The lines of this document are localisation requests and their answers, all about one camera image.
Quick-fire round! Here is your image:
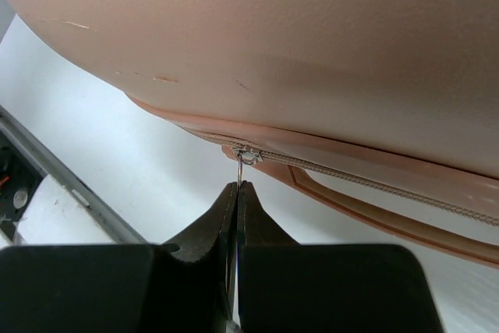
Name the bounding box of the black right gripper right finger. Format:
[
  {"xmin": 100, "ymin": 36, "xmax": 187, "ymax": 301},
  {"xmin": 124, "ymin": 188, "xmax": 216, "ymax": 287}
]
[{"xmin": 237, "ymin": 182, "xmax": 443, "ymax": 332}]

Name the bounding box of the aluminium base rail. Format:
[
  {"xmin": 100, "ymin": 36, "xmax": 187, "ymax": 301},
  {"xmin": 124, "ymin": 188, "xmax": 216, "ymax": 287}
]
[{"xmin": 1, "ymin": 108, "xmax": 146, "ymax": 246}]

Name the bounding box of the pink hard-shell suitcase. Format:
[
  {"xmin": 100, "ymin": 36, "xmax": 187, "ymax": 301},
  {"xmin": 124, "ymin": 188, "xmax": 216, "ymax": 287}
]
[{"xmin": 7, "ymin": 0, "xmax": 498, "ymax": 267}]

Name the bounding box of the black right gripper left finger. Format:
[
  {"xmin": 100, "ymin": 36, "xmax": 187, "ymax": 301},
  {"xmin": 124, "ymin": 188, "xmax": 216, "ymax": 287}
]
[{"xmin": 1, "ymin": 183, "xmax": 236, "ymax": 332}]

